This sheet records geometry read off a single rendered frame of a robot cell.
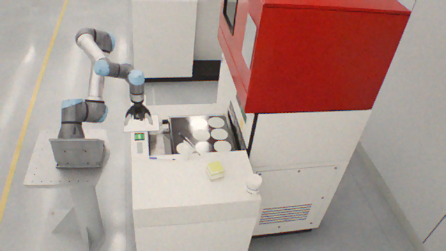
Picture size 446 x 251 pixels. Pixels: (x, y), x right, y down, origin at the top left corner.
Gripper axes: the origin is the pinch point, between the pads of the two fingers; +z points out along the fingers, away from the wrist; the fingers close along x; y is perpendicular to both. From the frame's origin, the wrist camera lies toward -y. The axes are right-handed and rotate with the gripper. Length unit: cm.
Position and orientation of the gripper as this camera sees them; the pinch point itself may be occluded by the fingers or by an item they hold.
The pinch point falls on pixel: (139, 125)
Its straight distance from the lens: 213.5
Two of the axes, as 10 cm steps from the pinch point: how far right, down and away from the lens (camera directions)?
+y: 1.8, 6.5, -7.4
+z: -1.0, 7.6, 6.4
